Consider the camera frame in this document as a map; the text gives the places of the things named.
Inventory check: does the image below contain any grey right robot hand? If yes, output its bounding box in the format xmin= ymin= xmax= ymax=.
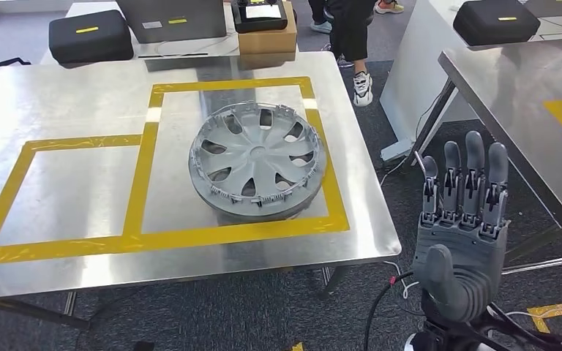
xmin=411 ymin=130 xmax=511 ymax=323

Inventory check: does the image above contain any yellow workbench tape marking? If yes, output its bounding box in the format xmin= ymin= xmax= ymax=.
xmin=0 ymin=76 xmax=351 ymax=268

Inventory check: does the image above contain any steel workbench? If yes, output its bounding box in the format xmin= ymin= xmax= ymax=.
xmin=0 ymin=50 xmax=402 ymax=331

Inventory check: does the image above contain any steel table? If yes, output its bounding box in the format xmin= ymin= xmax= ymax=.
xmin=437 ymin=32 xmax=562 ymax=246

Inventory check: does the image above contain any black case yellow label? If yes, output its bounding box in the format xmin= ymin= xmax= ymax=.
xmin=48 ymin=10 xmax=135 ymax=64
xmin=452 ymin=0 xmax=542 ymax=48

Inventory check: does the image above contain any person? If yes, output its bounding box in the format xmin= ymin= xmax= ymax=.
xmin=307 ymin=0 xmax=334 ymax=35
xmin=326 ymin=0 xmax=376 ymax=108
xmin=374 ymin=0 xmax=405 ymax=15

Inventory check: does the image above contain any cardboard box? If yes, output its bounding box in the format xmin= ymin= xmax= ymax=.
xmin=237 ymin=1 xmax=299 ymax=56

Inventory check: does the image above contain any grey hard case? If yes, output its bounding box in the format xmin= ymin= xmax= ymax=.
xmin=116 ymin=0 xmax=228 ymax=45

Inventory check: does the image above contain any black flat floor object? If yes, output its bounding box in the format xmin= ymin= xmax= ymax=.
xmin=0 ymin=56 xmax=33 ymax=74

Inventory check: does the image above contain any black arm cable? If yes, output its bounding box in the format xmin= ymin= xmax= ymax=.
xmin=363 ymin=270 xmax=416 ymax=351

